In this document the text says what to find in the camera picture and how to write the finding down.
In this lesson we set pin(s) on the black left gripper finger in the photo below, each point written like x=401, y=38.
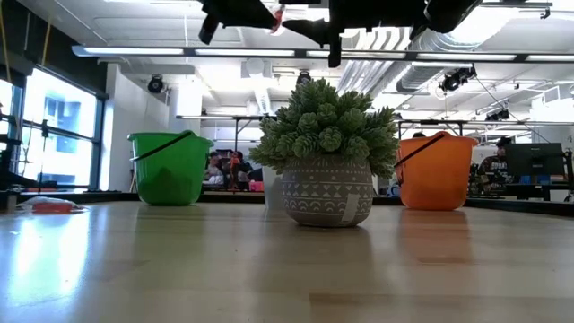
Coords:
x=264, y=13

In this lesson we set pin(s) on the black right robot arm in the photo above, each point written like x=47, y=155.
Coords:
x=453, y=13

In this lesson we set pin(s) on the black ceiling spotlight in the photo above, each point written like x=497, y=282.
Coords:
x=457, y=78
x=303, y=77
x=155, y=84

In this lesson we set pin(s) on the overhead light bar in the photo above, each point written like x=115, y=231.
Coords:
x=179, y=51

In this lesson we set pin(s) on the artificial plant in patterned pot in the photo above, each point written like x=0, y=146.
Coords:
x=327, y=188

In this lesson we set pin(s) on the pink box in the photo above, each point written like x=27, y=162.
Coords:
x=256, y=186

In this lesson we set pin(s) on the orange plastic bucket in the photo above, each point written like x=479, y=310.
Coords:
x=437, y=175

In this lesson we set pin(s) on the green plastic bucket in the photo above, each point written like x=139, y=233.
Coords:
x=170, y=170

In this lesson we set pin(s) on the window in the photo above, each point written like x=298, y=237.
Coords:
x=67, y=134

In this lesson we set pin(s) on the black monitor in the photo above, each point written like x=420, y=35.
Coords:
x=533, y=159

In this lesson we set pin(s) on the silver ventilation duct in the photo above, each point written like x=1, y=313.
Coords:
x=430, y=49

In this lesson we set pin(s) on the black frame table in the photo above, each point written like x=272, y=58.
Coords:
x=211, y=117

